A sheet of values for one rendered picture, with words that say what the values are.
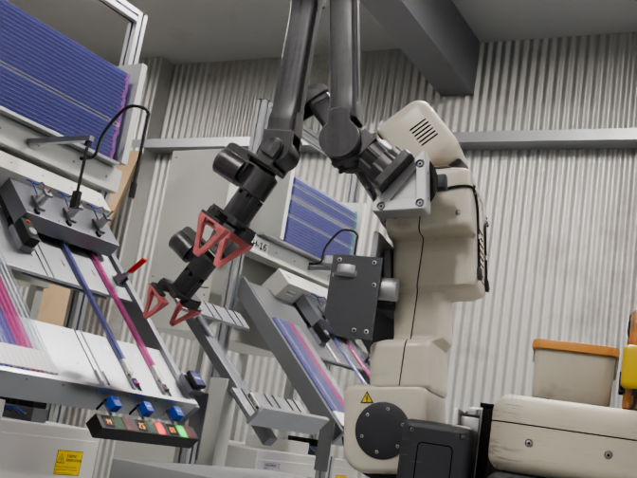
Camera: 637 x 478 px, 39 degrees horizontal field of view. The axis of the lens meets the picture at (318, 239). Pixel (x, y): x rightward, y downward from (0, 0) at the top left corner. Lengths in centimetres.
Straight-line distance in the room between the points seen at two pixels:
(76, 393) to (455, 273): 87
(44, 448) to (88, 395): 38
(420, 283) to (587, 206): 320
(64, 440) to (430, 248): 116
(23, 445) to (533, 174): 337
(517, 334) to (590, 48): 161
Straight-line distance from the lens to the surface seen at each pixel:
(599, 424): 149
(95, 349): 222
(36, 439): 241
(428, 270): 175
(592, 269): 480
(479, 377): 484
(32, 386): 197
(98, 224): 258
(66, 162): 264
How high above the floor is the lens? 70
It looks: 12 degrees up
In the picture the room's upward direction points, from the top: 9 degrees clockwise
